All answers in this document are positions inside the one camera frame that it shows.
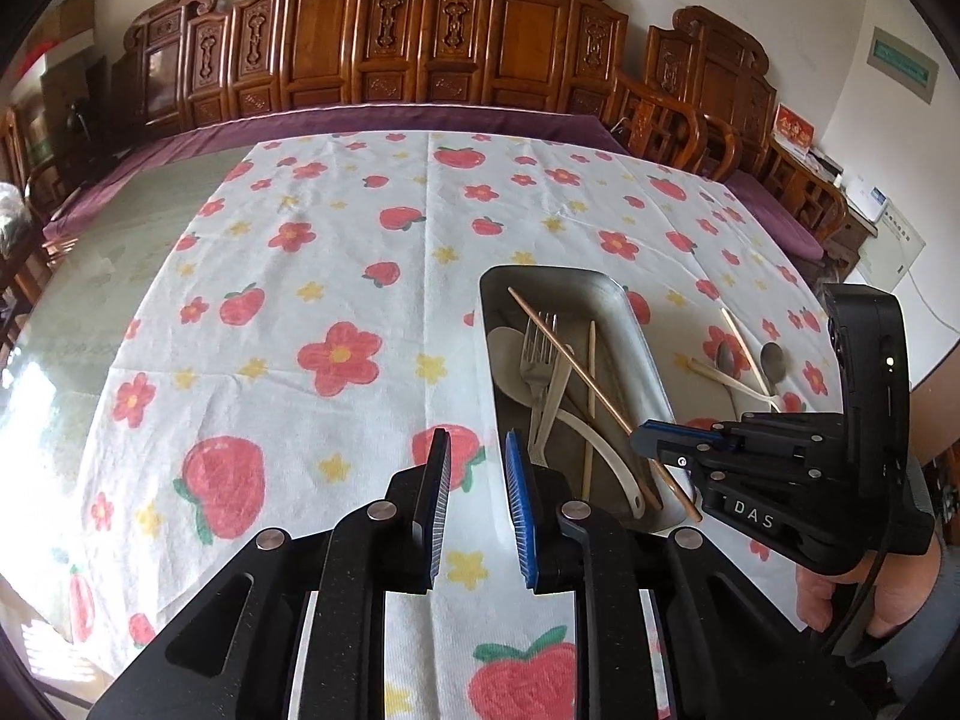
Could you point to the strawberry floral tablecloth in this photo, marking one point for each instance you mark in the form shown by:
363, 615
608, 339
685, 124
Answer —
300, 277

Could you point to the clear plastic bag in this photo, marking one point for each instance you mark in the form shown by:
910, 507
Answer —
11, 217

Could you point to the white box device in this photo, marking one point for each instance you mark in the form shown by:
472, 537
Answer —
864, 199

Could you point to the green framed wall panel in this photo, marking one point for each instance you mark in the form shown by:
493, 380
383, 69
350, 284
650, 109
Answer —
904, 64

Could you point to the red desk calendar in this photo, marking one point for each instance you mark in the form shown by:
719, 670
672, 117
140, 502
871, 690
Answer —
793, 131

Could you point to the purple sofa cushion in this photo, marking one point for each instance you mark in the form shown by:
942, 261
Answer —
225, 131

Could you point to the cream chopstick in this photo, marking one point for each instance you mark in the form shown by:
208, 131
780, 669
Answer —
720, 376
739, 341

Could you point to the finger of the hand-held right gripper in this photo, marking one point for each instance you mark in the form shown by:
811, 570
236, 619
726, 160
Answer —
652, 444
675, 429

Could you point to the wooden side table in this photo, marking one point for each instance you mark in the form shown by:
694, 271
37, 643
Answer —
847, 240

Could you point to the white plastic knife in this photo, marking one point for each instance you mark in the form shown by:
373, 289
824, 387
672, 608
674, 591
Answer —
556, 397

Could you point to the person's right hand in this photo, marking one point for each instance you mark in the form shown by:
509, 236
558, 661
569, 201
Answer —
814, 600

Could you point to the carved wooden armchair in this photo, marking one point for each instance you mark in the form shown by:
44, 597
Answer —
720, 82

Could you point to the white wall distribution panel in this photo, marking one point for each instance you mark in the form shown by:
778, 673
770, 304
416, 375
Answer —
892, 251

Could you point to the brown cardboard box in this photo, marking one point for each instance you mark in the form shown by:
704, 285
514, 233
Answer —
71, 15

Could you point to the brown wooden chopstick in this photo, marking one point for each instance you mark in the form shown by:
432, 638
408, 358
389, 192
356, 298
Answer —
591, 390

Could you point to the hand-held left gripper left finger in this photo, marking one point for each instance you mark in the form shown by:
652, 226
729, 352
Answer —
436, 499

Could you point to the carved wooden sofa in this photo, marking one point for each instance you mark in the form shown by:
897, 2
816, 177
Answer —
390, 30

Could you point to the purple armchair cushion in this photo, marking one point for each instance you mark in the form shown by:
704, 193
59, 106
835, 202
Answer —
772, 217

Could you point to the beige plastic spoon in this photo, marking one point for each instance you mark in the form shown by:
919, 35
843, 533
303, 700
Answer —
511, 360

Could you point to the stack of storage boxes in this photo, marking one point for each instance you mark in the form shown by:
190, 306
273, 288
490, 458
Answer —
71, 105

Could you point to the dark wooden chair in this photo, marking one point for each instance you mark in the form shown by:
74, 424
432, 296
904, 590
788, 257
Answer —
30, 165

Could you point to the rectangular metal tray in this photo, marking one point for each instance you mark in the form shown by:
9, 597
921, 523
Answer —
622, 360

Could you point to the metal spoon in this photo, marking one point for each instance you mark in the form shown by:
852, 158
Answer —
724, 356
772, 361

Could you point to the person's right forearm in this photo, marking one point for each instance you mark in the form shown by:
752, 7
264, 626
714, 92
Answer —
900, 664

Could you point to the copper metal chopstick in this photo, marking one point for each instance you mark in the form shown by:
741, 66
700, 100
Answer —
570, 360

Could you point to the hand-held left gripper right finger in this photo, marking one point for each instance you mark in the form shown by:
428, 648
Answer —
521, 514

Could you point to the metal fork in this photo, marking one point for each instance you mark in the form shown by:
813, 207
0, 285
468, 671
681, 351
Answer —
536, 382

